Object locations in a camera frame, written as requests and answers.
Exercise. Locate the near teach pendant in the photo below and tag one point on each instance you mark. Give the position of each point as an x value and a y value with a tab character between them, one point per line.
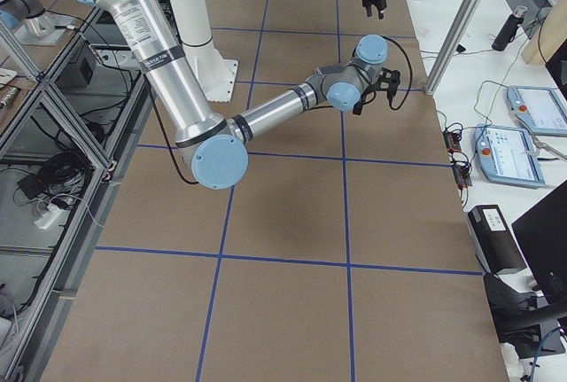
507	156

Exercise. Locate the teach pendant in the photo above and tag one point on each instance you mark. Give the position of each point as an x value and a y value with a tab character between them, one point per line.
539	109
507	156

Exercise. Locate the black water bottle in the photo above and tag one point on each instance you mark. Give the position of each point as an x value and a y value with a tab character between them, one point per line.
508	31

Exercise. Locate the far teach pendant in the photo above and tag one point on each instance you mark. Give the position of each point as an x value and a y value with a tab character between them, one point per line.
539	109

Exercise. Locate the black box with label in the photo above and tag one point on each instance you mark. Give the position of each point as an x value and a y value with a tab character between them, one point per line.
494	244

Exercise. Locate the black monitor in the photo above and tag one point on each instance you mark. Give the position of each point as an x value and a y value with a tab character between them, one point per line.
541	235

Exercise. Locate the white power strip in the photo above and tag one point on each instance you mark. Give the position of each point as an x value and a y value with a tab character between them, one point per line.
48	216

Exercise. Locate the aluminium frame post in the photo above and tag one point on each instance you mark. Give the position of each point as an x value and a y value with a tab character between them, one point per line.
454	36

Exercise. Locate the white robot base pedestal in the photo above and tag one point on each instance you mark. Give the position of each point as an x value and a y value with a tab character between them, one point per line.
216	75

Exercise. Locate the aluminium frame structure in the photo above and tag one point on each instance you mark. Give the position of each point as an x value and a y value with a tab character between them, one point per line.
66	138

